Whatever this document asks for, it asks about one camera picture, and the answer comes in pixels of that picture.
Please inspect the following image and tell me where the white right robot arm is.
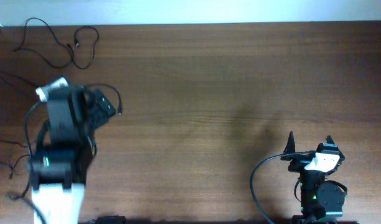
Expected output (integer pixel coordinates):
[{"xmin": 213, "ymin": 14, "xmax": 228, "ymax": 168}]
[{"xmin": 281, "ymin": 132, "xmax": 347, "ymax": 223}]

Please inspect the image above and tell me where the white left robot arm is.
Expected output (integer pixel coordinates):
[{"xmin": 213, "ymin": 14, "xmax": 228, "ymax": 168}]
[{"xmin": 29, "ymin": 84, "xmax": 117, "ymax": 223}]

